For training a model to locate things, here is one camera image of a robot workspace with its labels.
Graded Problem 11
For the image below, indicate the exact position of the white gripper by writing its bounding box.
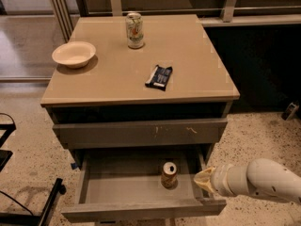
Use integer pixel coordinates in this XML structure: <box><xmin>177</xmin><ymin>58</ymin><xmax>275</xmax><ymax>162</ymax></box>
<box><xmin>194</xmin><ymin>164</ymin><xmax>250</xmax><ymax>197</ymax></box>

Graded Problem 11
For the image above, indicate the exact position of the orange soda can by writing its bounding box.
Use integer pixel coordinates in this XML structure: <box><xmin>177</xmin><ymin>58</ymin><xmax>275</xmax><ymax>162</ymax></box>
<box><xmin>161</xmin><ymin>162</ymin><xmax>177</xmax><ymax>188</ymax></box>

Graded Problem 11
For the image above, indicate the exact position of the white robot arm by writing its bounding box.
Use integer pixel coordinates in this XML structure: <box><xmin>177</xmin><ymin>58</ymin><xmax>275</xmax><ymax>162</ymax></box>
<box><xmin>194</xmin><ymin>158</ymin><xmax>301</xmax><ymax>204</ymax></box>

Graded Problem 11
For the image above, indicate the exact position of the grey drawer cabinet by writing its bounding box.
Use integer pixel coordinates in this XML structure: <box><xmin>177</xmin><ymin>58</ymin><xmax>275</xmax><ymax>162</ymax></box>
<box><xmin>40</xmin><ymin>14</ymin><xmax>241</xmax><ymax>226</ymax></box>

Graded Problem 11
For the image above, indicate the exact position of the open middle drawer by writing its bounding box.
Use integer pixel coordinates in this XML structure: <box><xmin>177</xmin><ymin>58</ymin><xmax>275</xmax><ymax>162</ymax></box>
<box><xmin>62</xmin><ymin>147</ymin><xmax>226</xmax><ymax>222</ymax></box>

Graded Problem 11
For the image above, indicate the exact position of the closed top drawer front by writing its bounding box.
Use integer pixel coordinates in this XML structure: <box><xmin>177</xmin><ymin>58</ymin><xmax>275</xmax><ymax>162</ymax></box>
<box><xmin>53</xmin><ymin>118</ymin><xmax>228</xmax><ymax>149</ymax></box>

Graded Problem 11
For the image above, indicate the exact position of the white green soda can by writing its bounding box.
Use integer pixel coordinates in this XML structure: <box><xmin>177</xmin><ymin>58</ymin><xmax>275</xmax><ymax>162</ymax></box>
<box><xmin>125</xmin><ymin>12</ymin><xmax>144</xmax><ymax>49</ymax></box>

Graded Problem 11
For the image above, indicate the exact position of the dark blue snack wrapper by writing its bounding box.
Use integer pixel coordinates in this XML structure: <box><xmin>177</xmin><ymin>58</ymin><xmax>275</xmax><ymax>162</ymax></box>
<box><xmin>145</xmin><ymin>65</ymin><xmax>173</xmax><ymax>91</ymax></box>

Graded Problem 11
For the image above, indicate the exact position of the small grey floor object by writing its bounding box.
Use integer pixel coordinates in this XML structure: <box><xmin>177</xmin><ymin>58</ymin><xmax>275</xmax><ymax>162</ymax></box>
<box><xmin>281</xmin><ymin>101</ymin><xmax>299</xmax><ymax>121</ymax></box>

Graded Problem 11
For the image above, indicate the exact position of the white paper bowl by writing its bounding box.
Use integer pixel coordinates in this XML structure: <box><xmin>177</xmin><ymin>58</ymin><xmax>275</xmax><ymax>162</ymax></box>
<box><xmin>52</xmin><ymin>41</ymin><xmax>96</xmax><ymax>69</ymax></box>

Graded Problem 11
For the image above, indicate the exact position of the black chair frame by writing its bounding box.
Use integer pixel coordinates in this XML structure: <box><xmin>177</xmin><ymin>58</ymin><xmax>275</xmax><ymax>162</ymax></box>
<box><xmin>1</xmin><ymin>111</ymin><xmax>71</xmax><ymax>226</ymax></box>

